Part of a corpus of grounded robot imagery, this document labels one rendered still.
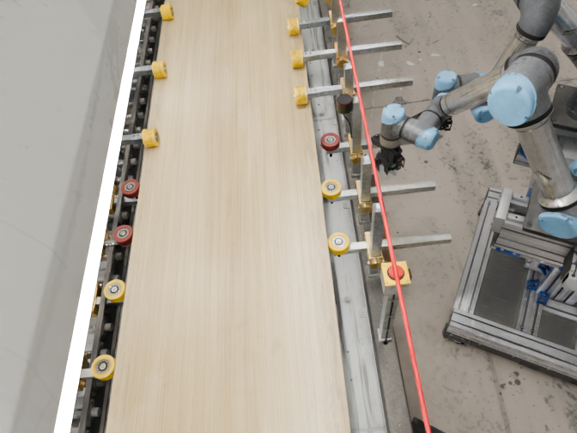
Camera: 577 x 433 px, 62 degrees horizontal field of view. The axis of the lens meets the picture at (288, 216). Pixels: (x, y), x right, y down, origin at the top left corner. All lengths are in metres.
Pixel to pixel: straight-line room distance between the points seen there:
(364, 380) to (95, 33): 1.76
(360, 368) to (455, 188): 1.54
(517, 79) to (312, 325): 0.95
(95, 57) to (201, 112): 2.13
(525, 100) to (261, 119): 1.23
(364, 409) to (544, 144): 1.06
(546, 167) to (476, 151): 1.87
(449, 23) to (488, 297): 2.41
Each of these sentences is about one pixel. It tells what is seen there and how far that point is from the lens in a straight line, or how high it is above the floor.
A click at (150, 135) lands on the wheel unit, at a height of 0.98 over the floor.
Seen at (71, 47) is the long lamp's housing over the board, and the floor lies 2.35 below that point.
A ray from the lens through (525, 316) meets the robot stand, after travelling 2.52.
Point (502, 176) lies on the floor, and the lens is 3.21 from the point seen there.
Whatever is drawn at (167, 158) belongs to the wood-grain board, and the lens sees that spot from 2.16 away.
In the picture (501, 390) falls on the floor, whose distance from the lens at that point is 2.61.
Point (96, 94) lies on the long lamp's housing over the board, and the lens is 0.17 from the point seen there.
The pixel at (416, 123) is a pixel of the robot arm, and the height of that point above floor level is 1.28.
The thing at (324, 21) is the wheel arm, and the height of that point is 0.96.
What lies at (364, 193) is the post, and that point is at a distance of 1.88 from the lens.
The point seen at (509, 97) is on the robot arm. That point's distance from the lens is 1.32.
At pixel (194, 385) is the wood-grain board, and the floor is 0.90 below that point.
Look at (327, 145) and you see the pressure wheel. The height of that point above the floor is 0.91.
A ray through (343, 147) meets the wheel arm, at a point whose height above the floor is 0.86.
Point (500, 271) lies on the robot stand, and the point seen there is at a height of 0.21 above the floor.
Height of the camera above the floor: 2.44
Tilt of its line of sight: 56 degrees down
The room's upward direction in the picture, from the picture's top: 11 degrees counter-clockwise
